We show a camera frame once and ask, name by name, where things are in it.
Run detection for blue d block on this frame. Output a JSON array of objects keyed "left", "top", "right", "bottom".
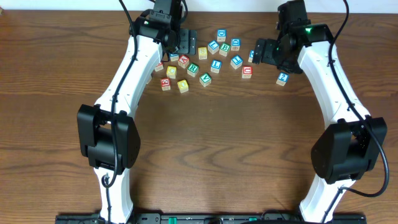
[
  {"left": 231, "top": 38, "right": 241, "bottom": 51},
  {"left": 216, "top": 29, "right": 227, "bottom": 42}
]

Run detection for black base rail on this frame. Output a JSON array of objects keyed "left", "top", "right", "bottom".
[{"left": 55, "top": 212, "right": 368, "bottom": 224}]

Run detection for red A block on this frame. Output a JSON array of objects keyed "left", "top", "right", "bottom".
[{"left": 178, "top": 55, "right": 190, "bottom": 68}]

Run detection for yellow O block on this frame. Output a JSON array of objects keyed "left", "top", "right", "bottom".
[{"left": 177, "top": 80, "right": 189, "bottom": 93}]

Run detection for green R block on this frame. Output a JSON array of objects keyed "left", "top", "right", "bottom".
[{"left": 187, "top": 63, "right": 199, "bottom": 77}]

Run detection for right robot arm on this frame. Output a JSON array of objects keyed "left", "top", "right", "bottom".
[{"left": 252, "top": 24, "right": 389, "bottom": 223}]

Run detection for yellow C block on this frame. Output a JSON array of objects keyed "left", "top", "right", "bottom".
[{"left": 166, "top": 66, "right": 177, "bottom": 79}]

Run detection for blue 5 block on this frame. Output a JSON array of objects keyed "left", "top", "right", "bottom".
[{"left": 248, "top": 50, "right": 254, "bottom": 63}]

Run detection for red U block right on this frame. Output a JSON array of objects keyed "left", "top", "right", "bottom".
[{"left": 242, "top": 66, "right": 253, "bottom": 79}]

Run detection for blue D block top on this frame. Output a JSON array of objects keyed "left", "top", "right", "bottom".
[{"left": 216, "top": 29, "right": 227, "bottom": 42}]

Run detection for yellow centre block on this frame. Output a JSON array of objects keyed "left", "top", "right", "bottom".
[{"left": 198, "top": 47, "right": 208, "bottom": 60}]

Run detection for green N block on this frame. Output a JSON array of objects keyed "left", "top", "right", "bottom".
[{"left": 146, "top": 75, "right": 152, "bottom": 85}]

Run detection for blue 2 block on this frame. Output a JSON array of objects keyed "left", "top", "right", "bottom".
[{"left": 276, "top": 72, "right": 289, "bottom": 86}]

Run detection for red E block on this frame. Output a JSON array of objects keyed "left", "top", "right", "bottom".
[{"left": 161, "top": 78, "right": 171, "bottom": 91}]

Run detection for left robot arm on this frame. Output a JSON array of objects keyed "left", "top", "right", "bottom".
[{"left": 76, "top": 19, "right": 197, "bottom": 223}]

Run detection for red U block left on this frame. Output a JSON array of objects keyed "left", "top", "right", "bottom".
[{"left": 154, "top": 62, "right": 164, "bottom": 72}]

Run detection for green B block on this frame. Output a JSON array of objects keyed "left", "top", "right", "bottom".
[{"left": 219, "top": 42, "right": 231, "bottom": 57}]

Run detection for blue P block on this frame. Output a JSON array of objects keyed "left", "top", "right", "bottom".
[{"left": 169, "top": 54, "right": 179, "bottom": 62}]

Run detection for blue L block lower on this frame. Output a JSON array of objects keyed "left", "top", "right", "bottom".
[{"left": 211, "top": 60, "right": 222, "bottom": 73}]

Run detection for red u block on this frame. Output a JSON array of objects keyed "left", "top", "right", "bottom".
[
  {"left": 154, "top": 62, "right": 164, "bottom": 72},
  {"left": 242, "top": 66, "right": 253, "bottom": 79}
]

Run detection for blue D block right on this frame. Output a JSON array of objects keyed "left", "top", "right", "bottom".
[{"left": 231, "top": 38, "right": 241, "bottom": 51}]

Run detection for green V block centre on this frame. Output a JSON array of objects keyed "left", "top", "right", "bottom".
[{"left": 200, "top": 73, "right": 212, "bottom": 87}]

